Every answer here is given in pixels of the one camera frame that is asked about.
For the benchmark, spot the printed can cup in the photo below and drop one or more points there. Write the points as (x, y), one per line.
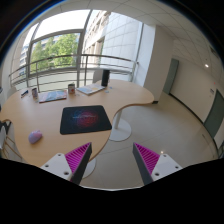
(71, 88)

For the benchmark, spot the black cylindrical speaker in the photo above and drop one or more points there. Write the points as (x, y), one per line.
(105, 78)

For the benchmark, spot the white chair behind table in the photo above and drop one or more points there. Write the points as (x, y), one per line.
(97, 75)

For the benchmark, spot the wooden frame chair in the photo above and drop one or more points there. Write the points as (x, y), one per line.
(7, 145)

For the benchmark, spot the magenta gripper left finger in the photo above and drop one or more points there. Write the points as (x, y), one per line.
(70, 166)

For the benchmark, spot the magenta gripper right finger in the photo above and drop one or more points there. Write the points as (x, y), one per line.
(153, 166)

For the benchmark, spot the white round table base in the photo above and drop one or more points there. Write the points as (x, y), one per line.
(121, 129)

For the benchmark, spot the black galaxy mouse pad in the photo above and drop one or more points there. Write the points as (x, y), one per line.
(84, 119)

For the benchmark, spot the pink computer mouse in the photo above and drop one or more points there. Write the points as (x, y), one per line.
(34, 136)

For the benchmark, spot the metal balcony railing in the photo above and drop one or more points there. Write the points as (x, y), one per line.
(56, 72)

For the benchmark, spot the grey green door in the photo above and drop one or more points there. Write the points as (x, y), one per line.
(171, 76)

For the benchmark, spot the dark green side door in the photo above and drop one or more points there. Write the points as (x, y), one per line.
(215, 116)

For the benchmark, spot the colourful magazine on table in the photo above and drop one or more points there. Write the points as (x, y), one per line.
(52, 96)

